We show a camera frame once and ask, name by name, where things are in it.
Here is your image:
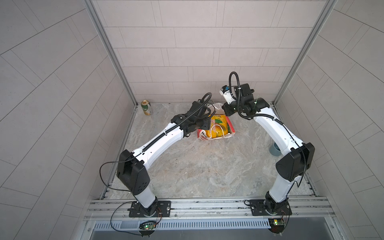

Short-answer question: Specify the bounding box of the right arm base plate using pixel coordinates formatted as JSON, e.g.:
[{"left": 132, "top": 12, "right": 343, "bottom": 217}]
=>
[{"left": 245, "top": 200, "right": 292, "bottom": 216}]

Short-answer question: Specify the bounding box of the blue-grey ceramic cup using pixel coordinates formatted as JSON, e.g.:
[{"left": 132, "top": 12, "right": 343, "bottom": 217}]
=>
[{"left": 269, "top": 143, "right": 282, "bottom": 157}]

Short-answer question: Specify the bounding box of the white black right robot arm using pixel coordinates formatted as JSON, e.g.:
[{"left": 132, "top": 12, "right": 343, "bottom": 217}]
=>
[{"left": 220, "top": 72, "right": 315, "bottom": 215}]

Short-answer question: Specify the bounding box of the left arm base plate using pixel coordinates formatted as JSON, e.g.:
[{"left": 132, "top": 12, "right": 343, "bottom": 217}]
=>
[{"left": 129, "top": 200, "right": 172, "bottom": 218}]

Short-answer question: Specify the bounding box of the left circuit board green LED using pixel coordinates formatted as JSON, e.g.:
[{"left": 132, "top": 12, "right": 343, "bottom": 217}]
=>
[{"left": 139, "top": 221, "right": 157, "bottom": 231}]

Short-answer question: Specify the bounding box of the green white drink can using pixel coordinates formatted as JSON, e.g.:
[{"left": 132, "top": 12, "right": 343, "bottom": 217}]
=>
[{"left": 141, "top": 100, "right": 152, "bottom": 116}]

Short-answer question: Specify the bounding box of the yellow orange snack bag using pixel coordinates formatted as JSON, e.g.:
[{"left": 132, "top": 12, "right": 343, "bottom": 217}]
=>
[{"left": 205, "top": 115, "right": 230, "bottom": 139}]

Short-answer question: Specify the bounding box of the aluminium corner post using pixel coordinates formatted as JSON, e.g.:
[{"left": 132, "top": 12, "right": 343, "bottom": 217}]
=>
[
  {"left": 273, "top": 0, "right": 338, "bottom": 106},
  {"left": 83, "top": 0, "right": 138, "bottom": 106}
]

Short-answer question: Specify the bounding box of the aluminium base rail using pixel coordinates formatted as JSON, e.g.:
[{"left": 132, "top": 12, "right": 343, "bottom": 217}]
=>
[{"left": 84, "top": 196, "right": 335, "bottom": 221}]

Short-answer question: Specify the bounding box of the aluminium corner post left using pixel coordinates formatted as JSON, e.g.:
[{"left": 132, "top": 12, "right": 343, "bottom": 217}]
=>
[{"left": 83, "top": 0, "right": 138, "bottom": 106}]

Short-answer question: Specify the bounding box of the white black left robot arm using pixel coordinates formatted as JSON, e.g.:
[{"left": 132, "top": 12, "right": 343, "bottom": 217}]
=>
[{"left": 117, "top": 93, "right": 213, "bottom": 216}]

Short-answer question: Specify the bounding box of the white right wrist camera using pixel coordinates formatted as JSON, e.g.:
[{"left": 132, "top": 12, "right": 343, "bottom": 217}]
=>
[{"left": 220, "top": 85, "right": 236, "bottom": 105}]

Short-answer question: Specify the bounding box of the right circuit board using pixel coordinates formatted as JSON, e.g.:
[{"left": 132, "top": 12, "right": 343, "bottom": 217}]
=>
[{"left": 268, "top": 219, "right": 286, "bottom": 234}]

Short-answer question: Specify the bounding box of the white red printed paper bag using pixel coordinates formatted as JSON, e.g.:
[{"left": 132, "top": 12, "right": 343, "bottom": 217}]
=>
[{"left": 197, "top": 103, "right": 235, "bottom": 141}]

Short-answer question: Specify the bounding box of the aluminium corner post right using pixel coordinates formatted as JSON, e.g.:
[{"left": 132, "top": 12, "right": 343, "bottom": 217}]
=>
[{"left": 273, "top": 0, "right": 338, "bottom": 106}]

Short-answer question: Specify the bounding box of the black cable left base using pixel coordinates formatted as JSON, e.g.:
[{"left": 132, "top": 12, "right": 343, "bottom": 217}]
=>
[{"left": 98, "top": 160, "right": 133, "bottom": 193}]

